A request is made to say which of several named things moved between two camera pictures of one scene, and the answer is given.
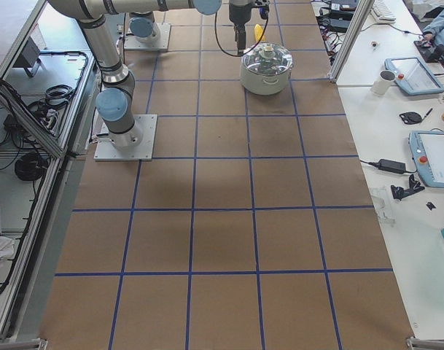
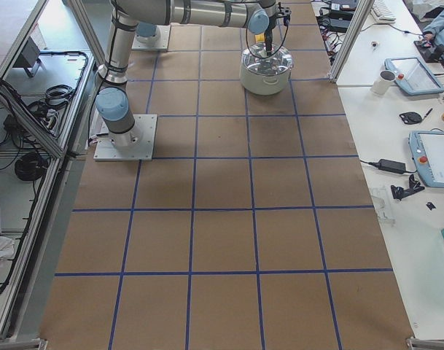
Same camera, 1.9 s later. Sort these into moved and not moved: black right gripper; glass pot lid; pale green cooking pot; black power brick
Moved: black right gripper
Not moved: black power brick; glass pot lid; pale green cooking pot
